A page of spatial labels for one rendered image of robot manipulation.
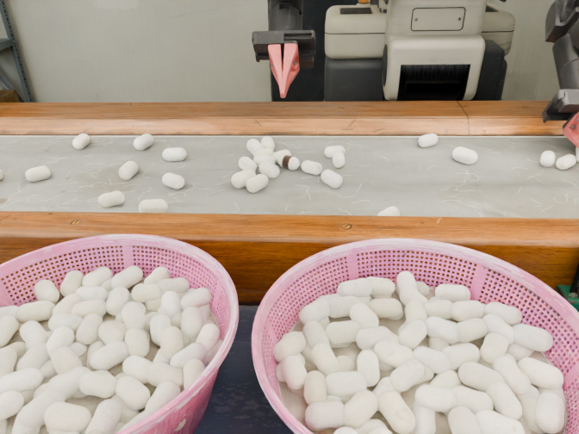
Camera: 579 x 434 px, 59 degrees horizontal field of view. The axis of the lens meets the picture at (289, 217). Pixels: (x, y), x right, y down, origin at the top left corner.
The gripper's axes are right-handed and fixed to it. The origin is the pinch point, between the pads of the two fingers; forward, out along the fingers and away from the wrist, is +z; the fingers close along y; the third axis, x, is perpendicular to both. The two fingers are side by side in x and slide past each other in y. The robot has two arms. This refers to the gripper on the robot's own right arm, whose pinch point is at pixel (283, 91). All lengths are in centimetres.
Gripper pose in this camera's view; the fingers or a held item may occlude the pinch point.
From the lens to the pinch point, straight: 84.1
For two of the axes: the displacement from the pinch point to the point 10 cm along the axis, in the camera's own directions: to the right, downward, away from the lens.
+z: -0.3, 9.5, -3.2
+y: 10.0, 0.1, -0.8
